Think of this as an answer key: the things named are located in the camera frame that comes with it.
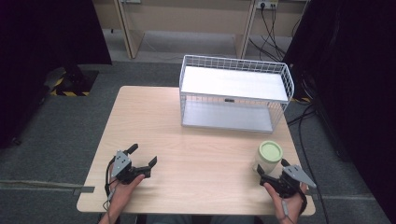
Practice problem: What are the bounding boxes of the beige wooden desk frame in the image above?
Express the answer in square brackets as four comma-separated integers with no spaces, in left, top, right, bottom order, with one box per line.
[92,0,310,60]

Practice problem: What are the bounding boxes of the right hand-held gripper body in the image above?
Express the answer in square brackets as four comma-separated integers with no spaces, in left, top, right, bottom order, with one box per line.
[260,164,318,199]

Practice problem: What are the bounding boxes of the white wire rack shelf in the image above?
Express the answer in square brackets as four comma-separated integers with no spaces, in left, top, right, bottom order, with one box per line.
[178,54,295,134]

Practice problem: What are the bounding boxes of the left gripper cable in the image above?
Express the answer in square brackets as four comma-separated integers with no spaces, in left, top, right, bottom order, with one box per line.
[104,156,117,216]

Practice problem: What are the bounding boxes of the black power cables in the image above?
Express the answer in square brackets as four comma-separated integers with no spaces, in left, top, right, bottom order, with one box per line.
[247,3,288,63]

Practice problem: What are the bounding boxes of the grey floor cable cover strip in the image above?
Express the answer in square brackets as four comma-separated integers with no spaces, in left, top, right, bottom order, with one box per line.
[0,179,95,197]

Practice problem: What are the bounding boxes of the clear jar with green lid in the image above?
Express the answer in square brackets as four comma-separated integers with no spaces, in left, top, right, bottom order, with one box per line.
[252,140,284,175]

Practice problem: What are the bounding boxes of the black curtain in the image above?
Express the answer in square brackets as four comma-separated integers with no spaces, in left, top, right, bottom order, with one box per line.
[281,0,396,224]
[0,0,113,149]

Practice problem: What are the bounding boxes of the white wall socket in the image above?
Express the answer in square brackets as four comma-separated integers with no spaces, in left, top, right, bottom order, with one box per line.
[256,0,279,10]

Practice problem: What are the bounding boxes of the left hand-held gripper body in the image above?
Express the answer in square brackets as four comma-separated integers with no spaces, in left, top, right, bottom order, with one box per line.
[110,149,152,186]

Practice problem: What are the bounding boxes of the black floor cable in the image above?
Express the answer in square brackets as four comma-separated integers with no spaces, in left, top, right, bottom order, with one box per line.
[286,104,331,224]

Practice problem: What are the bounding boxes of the person's left hand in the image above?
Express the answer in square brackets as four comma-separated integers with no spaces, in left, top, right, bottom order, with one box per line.
[108,174,146,216]

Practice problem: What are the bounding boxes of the black stand base striped tape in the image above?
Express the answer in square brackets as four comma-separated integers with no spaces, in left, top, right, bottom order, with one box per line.
[49,66,100,97]

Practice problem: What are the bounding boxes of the person's right hand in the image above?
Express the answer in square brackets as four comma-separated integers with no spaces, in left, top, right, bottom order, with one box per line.
[262,182,308,222]

